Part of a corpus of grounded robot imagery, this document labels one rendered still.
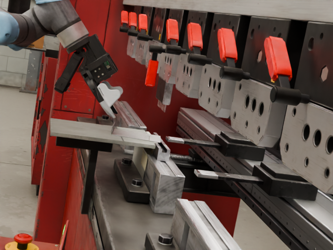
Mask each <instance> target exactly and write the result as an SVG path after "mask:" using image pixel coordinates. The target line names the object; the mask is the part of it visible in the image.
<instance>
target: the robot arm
mask: <svg viewBox="0 0 333 250"><path fill-rule="evenodd" d="M35 1H36V4H37V5H35V6H34V7H33V8H31V9H29V10H28V11H26V12H25V13H23V14H16V13H10V12H8V11H6V10H4V9H3V8H1V7H0V45H2V46H4V45H8V47H10V48H11V49H13V50H14V51H19V50H21V49H23V48H26V47H28V46H29V45H30V44H32V43H33V42H35V41H37V40H38V39H40V38H41V37H43V36H45V35H46V34H48V33H49V32H51V31H52V30H53V31H54V33H55V34H56V36H57V37H58V39H59V41H60V42H61V44H62V46H63V47H64V48H67V49H66V51H67V52H68V54H70V53H72V52H74V51H75V50H76V51H75V52H74V53H73V55H72V56H71V58H70V60H69V62H68V64H67V66H66V68H65V69H64V71H63V73H62V75H61V77H59V78H58V80H57V81H56V83H55V88H54V90H55V91H57V92H59V93H61V94H62V93H63V92H66V91H67V90H68V88H69V86H70V84H71V83H70V82H71V80H72V78H73V76H74V74H75V72H76V71H77V69H78V67H79V65H80V63H81V61H82V60H83V61H82V63H81V65H80V67H79V69H78V70H79V71H80V72H81V75H82V77H83V78H84V80H85V82H86V84H87V85H88V86H89V88H90V90H91V91H92V93H93V94H94V96H95V98H96V99H97V101H98V102H99V103H100V105H101V106H102V108H103V109H104V111H105V112H106V114H107V115H109V116H111V117H112V118H116V117H115V115H114V113H115V114H118V112H117V110H116V108H115V106H114V105H113V104H114V103H115V102H116V101H117V100H118V99H119V98H120V96H121V94H122V93H123V89H122V88H121V87H120V86H116V87H112V86H111V85H110V84H109V83H108V82H107V81H103V80H107V79H108V78H110V77H111V76H112V75H113V74H114V73H116V72H118V68H117V66H116V65H115V63H114V61H113V60H112V58H111V56H110V55H109V53H107V52H106V51H105V49H104V47H103V46H102V44H101V42H100V41H99V39H98V38H99V37H98V36H97V34H94V35H92V36H88V35H89V32H88V30H87V29H86V27H85V26H84V24H83V22H82V21H81V19H80V17H79V16H78V14H77V12H76V11H75V9H74V7H73V6H72V4H71V2H70V0H35ZM83 48H85V49H86V52H85V49H83ZM83 58H84V59H83ZM101 81H102V82H101ZM100 82H101V83H100Z"/></svg>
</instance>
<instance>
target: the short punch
mask: <svg viewBox="0 0 333 250"><path fill-rule="evenodd" d="M172 89H173V84H171V83H167V82H166V81H164V80H163V79H161V78H160V77H159V80H158V86H157V92H156V98H157V99H158V106H159V107H160V108H161V109H162V110H163V111H164V112H165V111H166V105H169V104H170V100H171V94H172Z"/></svg>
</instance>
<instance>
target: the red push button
mask: <svg viewBox="0 0 333 250"><path fill-rule="evenodd" d="M14 240H15V241H16V242H17V248H18V249H19V250H26V249H27V247H28V244H29V243H31V242H32V240H33V238H32V236H30V235H28V234H24V233H21V234H17V235H15V236H14Z"/></svg>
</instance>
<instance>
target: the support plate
mask: <svg viewBox="0 0 333 250"><path fill-rule="evenodd" d="M111 129H112V126H110V125H99V124H92V123H84V122H76V121H69V120H61V119H54V118H50V136H57V137H65V138H73V139H81V140H89V141H97V142H105V143H113V144H121V145H129V146H137V147H145V148H153V149H155V147H156V145H155V144H154V143H153V142H151V141H145V140H139V139H133V138H127V137H122V138H123V140H124V141H122V139H121V137H120V136H115V135H111ZM117 129H121V130H127V131H133V132H140V133H146V132H145V131H144V130H140V129H132V128H124V127H117ZM146 134H147V133H146Z"/></svg>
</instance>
